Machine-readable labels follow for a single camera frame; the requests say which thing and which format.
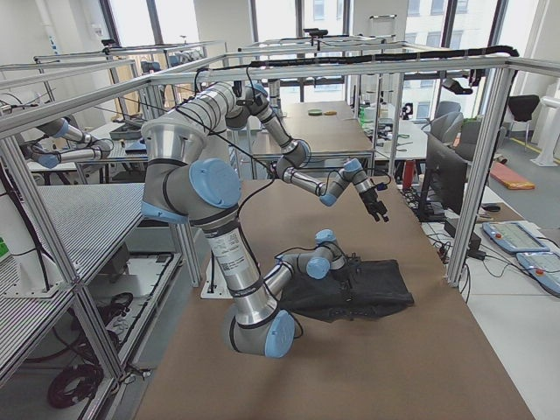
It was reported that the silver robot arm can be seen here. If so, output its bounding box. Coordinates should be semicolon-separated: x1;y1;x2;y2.
142;82;385;358
234;82;389;222

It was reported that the teach pendant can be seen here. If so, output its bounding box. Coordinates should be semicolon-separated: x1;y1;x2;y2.
516;251;560;297
481;221;550;254

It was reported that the aluminium frame post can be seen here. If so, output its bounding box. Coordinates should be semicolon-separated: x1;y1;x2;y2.
446;67;515;288

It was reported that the black t-shirt with logo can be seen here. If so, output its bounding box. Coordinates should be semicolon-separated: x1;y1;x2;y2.
280;259;415;323

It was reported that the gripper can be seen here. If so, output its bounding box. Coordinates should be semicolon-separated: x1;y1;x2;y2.
360;187;389;222
339;253;361;280

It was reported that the striped aluminium frame workbench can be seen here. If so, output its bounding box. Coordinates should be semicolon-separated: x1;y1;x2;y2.
0;181;185;386

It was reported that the black Huawei monitor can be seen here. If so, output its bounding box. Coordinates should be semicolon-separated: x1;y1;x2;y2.
417;134;468;221

